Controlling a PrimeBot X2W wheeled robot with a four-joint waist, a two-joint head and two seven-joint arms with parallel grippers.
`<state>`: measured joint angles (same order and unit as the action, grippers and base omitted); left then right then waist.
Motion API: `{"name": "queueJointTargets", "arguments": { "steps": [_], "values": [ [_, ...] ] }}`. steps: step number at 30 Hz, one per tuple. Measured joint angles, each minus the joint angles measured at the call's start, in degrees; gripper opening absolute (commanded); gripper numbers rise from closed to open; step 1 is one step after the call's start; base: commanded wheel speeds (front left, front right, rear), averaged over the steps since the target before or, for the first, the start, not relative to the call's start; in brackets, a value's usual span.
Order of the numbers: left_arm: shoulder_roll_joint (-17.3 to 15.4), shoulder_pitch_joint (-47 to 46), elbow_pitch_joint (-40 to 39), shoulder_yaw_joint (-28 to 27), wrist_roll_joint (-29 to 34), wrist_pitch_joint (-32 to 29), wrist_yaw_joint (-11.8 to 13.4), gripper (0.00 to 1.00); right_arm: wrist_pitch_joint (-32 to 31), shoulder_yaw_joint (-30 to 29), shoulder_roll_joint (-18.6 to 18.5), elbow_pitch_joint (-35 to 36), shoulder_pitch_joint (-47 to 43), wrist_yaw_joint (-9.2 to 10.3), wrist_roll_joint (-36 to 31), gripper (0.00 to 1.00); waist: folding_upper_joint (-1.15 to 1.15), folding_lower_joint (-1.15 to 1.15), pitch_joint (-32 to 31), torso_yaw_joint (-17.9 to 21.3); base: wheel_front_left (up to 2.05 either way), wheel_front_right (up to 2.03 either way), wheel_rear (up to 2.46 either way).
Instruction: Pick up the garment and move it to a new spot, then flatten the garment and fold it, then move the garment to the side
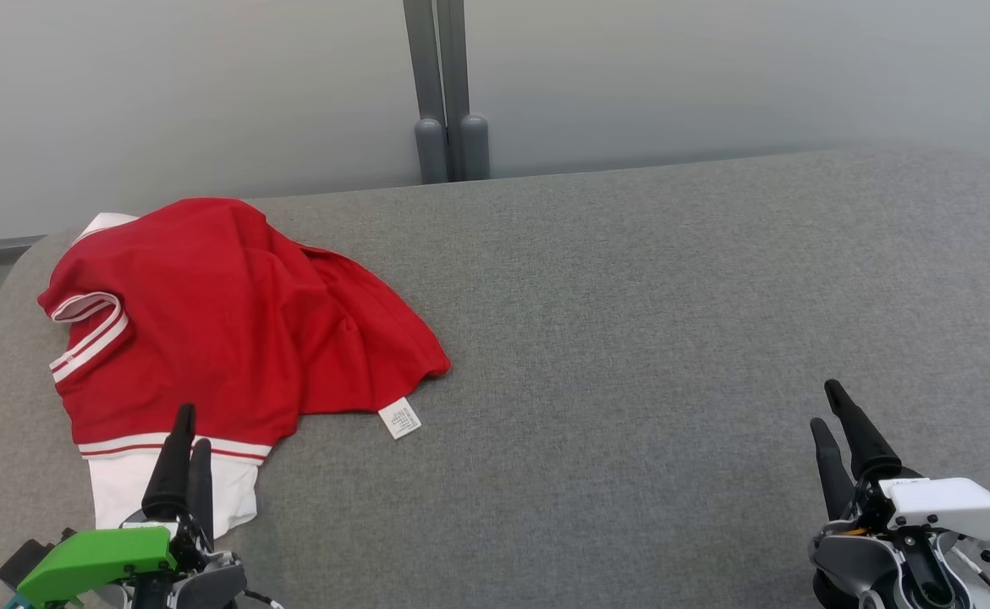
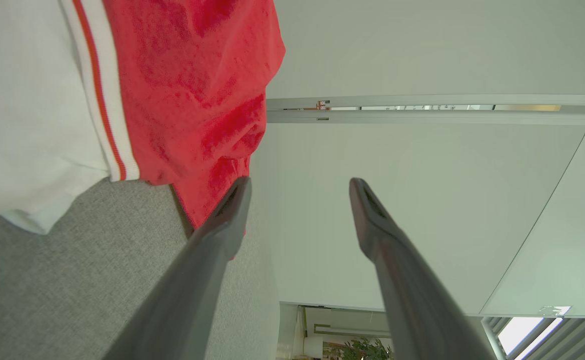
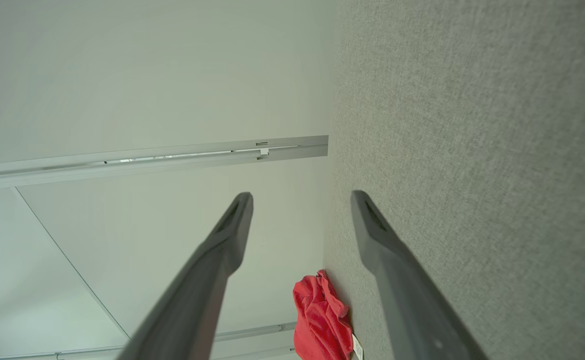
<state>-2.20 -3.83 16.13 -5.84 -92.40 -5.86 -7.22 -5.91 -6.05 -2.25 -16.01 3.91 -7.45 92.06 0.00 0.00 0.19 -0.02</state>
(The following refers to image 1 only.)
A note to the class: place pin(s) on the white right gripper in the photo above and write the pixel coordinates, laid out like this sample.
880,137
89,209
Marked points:
943,503

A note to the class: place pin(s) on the grey fabric sofa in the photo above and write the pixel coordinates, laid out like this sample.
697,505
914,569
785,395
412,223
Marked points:
630,338

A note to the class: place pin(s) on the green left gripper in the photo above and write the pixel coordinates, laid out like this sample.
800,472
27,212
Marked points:
97,562

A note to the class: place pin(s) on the red basketball jersey white trim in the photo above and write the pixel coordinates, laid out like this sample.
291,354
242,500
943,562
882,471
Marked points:
224,321

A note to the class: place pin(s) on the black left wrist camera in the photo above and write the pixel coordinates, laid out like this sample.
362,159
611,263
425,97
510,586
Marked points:
25,561

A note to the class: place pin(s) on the grey metal wall post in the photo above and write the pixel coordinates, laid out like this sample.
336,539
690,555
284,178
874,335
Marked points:
466,101
424,85

